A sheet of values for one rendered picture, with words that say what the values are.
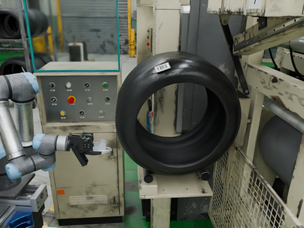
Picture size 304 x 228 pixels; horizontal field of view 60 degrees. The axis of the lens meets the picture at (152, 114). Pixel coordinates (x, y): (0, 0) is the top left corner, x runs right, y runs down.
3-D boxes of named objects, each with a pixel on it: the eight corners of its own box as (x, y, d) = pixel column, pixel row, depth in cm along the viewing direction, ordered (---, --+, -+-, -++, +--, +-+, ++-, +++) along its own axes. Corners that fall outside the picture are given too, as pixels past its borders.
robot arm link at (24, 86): (10, 156, 155) (-2, 71, 127) (35, 148, 165) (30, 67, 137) (18, 168, 148) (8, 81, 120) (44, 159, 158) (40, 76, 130)
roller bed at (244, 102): (210, 131, 175) (214, 88, 164) (231, 131, 176) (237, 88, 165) (219, 146, 157) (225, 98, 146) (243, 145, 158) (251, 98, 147)
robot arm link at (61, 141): (56, 154, 123) (60, 145, 131) (66, 154, 124) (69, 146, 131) (56, 139, 121) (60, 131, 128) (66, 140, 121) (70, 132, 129)
